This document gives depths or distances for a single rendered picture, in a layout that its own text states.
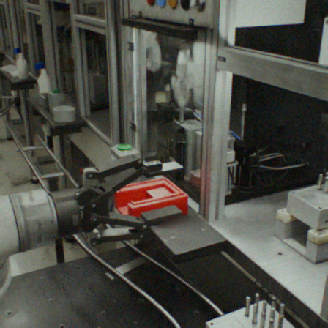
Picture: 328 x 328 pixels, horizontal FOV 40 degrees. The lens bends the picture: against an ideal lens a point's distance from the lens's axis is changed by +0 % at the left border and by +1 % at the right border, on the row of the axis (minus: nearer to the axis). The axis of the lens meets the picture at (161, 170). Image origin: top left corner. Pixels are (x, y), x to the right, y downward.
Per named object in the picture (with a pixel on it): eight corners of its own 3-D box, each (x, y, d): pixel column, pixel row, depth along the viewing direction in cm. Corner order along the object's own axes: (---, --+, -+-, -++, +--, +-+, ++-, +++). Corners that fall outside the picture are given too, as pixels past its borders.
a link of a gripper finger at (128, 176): (85, 201, 76) (81, 195, 75) (140, 165, 78) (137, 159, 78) (92, 211, 73) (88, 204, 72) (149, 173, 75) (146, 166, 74)
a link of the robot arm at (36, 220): (16, 209, 64) (58, 201, 66) (5, 185, 71) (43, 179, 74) (23, 264, 67) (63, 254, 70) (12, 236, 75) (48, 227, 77)
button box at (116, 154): (110, 183, 134) (109, 146, 129) (135, 179, 137) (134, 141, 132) (121, 194, 127) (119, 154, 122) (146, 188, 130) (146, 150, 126)
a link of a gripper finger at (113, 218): (93, 214, 73) (89, 222, 73) (150, 225, 79) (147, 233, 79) (85, 204, 76) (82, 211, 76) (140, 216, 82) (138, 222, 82)
